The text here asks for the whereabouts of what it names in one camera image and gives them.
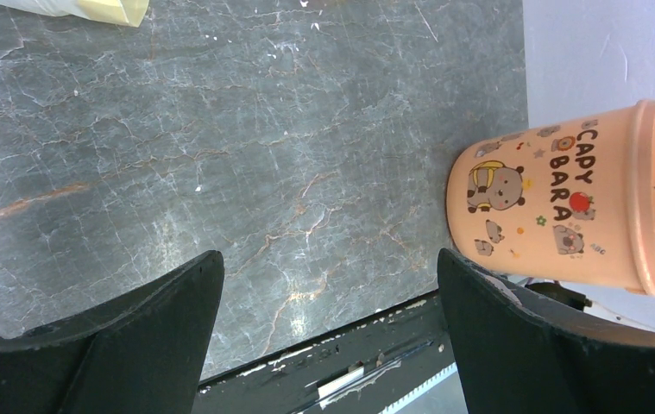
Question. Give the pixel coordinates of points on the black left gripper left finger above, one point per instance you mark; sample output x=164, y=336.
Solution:
x=141, y=352

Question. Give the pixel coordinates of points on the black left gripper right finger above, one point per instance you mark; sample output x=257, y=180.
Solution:
x=518, y=351

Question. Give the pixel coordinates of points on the orange capybara trash bin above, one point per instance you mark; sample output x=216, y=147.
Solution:
x=572, y=201

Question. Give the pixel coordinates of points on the translucent yellowish plastic bag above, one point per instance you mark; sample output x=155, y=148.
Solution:
x=128, y=13

